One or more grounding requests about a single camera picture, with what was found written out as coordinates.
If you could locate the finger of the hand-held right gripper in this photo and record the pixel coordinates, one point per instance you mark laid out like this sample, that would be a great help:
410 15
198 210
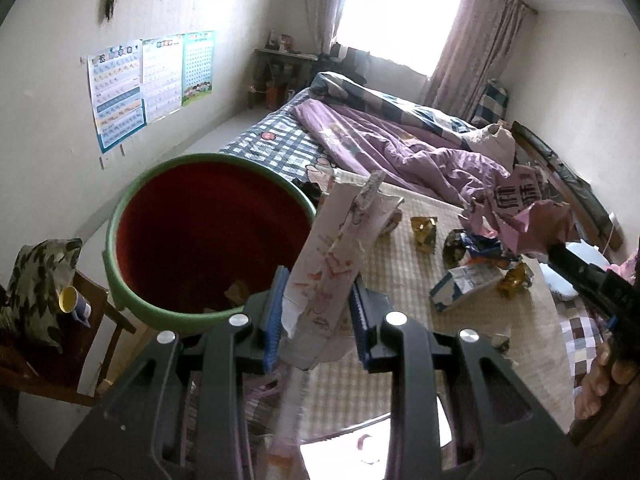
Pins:
580 270

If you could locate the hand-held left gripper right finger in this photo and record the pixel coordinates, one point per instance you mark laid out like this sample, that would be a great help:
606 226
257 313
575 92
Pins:
361 320

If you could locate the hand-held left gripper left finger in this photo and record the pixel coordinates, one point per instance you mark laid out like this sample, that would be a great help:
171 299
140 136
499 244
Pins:
277 310

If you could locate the white carton with red print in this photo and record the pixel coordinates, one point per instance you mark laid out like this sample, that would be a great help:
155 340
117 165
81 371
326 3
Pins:
330 270

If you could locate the pink wrapper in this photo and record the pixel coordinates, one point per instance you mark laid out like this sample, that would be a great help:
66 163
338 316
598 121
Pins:
530 225

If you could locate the dark blue snack bag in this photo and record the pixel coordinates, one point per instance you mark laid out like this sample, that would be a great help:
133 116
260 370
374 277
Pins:
487 251

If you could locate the red bucket with green rim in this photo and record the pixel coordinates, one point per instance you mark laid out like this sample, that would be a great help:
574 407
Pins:
200 240

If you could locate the person's right hand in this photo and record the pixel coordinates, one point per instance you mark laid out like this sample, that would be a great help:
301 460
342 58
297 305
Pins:
595 380

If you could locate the light blue pillow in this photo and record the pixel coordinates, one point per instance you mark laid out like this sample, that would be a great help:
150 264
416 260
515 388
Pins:
562 284

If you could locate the beige checked mat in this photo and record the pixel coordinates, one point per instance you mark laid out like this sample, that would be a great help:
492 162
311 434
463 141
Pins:
395 272

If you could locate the checkered pillow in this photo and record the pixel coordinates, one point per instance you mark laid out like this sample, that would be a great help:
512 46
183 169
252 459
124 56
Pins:
580 345

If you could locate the gold crumpled wrapper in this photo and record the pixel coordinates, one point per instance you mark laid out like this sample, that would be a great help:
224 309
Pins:
515 280

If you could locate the dark wooden headboard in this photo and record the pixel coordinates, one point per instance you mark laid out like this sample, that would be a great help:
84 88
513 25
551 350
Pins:
575 180

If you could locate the white bag with black print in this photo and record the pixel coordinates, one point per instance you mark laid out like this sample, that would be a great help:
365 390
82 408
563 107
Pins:
520 190

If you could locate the blue and white milk carton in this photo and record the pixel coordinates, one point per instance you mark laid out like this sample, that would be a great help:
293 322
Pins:
465 285

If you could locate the small gold wrapper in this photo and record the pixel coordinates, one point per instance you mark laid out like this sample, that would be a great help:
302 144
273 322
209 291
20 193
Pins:
424 230

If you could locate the dark gold snack wrapper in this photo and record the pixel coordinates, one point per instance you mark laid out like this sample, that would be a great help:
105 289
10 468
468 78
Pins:
456 247

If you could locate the white pillow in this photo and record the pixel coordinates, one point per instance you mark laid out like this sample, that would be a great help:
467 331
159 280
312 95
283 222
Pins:
490 142

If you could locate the plaid bed sheet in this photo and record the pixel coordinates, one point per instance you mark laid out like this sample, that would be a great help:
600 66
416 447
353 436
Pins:
280 140

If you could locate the purple duvet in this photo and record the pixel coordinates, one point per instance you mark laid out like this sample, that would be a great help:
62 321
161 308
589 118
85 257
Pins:
400 150

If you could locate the blue plaid cushion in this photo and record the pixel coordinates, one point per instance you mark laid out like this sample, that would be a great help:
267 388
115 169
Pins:
492 102

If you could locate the yellow cup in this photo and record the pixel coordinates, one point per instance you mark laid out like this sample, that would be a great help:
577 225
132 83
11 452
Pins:
69 300

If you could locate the blue plaid quilt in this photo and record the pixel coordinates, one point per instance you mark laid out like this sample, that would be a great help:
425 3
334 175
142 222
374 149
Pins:
380 100

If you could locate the wooden chair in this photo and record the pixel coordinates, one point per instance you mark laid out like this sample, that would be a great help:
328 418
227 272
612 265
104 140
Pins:
60 375

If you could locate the leaf print cushion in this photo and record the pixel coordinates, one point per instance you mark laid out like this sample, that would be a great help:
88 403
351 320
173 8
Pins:
35 290

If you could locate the beige curtain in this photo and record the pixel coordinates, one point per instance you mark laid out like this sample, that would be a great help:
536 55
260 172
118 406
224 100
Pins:
475 45
325 5

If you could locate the small cluttered desk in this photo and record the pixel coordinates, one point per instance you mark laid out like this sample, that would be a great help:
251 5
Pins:
280 60

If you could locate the dark clothes pile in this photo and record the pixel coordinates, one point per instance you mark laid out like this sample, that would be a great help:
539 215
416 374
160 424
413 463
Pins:
345 62

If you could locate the bright window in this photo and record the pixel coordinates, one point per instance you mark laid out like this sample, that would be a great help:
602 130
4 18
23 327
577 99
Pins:
400 10

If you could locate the green wall poster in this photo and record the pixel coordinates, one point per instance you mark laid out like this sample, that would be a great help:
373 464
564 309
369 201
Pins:
197 67

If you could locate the white wall poster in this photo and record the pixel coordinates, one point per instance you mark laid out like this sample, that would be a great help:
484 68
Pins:
162 77

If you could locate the blue wall poster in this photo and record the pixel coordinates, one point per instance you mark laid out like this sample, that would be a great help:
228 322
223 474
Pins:
117 95

